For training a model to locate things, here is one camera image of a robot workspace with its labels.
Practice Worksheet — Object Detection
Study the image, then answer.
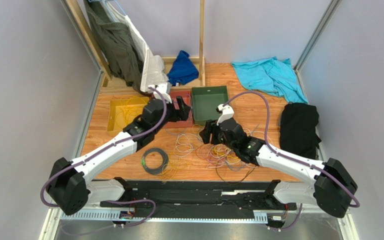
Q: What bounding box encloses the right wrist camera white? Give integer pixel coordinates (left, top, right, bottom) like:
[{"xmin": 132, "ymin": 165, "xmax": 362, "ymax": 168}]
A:
[{"xmin": 216, "ymin": 103, "xmax": 234, "ymax": 126}]

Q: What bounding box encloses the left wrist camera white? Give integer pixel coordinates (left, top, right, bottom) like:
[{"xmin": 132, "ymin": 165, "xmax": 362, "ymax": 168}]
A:
[{"xmin": 148, "ymin": 82, "xmax": 173, "ymax": 103}]

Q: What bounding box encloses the cyan cloth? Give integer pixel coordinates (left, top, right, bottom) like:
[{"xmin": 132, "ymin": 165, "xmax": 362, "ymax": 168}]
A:
[{"xmin": 231, "ymin": 56, "xmax": 309, "ymax": 104}]

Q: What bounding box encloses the orange yellow thin cable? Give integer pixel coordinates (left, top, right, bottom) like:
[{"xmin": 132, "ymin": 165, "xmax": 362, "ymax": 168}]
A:
[{"xmin": 115, "ymin": 95, "xmax": 193, "ymax": 181}]

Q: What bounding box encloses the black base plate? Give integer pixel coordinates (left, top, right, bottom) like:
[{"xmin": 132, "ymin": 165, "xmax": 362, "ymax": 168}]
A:
[{"xmin": 88, "ymin": 179, "xmax": 298, "ymax": 221}]

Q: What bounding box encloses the dark blue cloth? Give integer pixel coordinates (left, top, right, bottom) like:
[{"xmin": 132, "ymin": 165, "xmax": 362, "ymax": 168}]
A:
[{"xmin": 167, "ymin": 50, "xmax": 199, "ymax": 86}]

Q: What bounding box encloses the black cloth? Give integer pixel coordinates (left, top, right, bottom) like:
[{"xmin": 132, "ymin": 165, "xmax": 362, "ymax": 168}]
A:
[{"xmin": 279, "ymin": 103, "xmax": 322, "ymax": 160}]

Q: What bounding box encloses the green plastic bin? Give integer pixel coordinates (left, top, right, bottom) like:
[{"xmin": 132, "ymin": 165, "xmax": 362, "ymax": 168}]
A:
[{"xmin": 190, "ymin": 85, "xmax": 229, "ymax": 126}]

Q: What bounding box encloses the orange red thin cable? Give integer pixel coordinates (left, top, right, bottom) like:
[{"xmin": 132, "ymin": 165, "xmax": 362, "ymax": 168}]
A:
[{"xmin": 193, "ymin": 141, "xmax": 220, "ymax": 164}]

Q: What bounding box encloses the white garment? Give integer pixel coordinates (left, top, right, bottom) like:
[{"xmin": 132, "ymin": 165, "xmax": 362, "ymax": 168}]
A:
[{"xmin": 104, "ymin": 3, "xmax": 169, "ymax": 94}]

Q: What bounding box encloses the dark brown thin cable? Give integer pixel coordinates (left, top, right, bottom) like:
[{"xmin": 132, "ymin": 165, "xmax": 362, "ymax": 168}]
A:
[{"xmin": 215, "ymin": 164, "xmax": 259, "ymax": 186}]

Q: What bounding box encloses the yellow plastic bin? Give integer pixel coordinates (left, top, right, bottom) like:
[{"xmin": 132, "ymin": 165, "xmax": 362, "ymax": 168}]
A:
[{"xmin": 106, "ymin": 95, "xmax": 150, "ymax": 137}]

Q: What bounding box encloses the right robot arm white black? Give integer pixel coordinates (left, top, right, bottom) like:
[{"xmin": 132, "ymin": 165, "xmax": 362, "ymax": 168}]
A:
[{"xmin": 199, "ymin": 118, "xmax": 360, "ymax": 218}]

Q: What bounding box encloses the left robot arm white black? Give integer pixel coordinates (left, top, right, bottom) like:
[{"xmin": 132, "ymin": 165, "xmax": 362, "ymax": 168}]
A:
[{"xmin": 41, "ymin": 96, "xmax": 191, "ymax": 216}]

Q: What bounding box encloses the red plastic bin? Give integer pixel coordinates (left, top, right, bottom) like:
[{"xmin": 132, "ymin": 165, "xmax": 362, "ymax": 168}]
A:
[{"xmin": 163, "ymin": 90, "xmax": 193, "ymax": 129}]

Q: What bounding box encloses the wooden rack frame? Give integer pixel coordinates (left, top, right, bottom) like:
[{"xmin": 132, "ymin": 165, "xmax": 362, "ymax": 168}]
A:
[{"xmin": 63, "ymin": 0, "xmax": 207, "ymax": 92}]

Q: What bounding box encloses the aluminium rail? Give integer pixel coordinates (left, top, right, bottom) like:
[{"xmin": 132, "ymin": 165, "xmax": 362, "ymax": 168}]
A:
[{"xmin": 58, "ymin": 207, "xmax": 269, "ymax": 225}]

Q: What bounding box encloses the bright yellow cable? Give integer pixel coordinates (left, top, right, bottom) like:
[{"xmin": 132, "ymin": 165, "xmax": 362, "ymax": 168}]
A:
[{"xmin": 211, "ymin": 144, "xmax": 233, "ymax": 159}]

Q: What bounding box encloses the olive green garment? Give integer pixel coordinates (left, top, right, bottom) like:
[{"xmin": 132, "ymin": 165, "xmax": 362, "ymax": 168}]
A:
[{"xmin": 83, "ymin": 0, "xmax": 144, "ymax": 92}]

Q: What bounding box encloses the grey coiled cable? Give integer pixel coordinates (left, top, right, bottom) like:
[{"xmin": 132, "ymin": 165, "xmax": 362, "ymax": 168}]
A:
[{"xmin": 141, "ymin": 148, "xmax": 170, "ymax": 176}]

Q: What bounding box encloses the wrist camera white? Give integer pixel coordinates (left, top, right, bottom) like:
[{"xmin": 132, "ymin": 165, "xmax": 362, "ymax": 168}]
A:
[
  {"xmin": 148, "ymin": 82, "xmax": 173, "ymax": 103},
  {"xmin": 216, "ymin": 103, "xmax": 234, "ymax": 126}
]

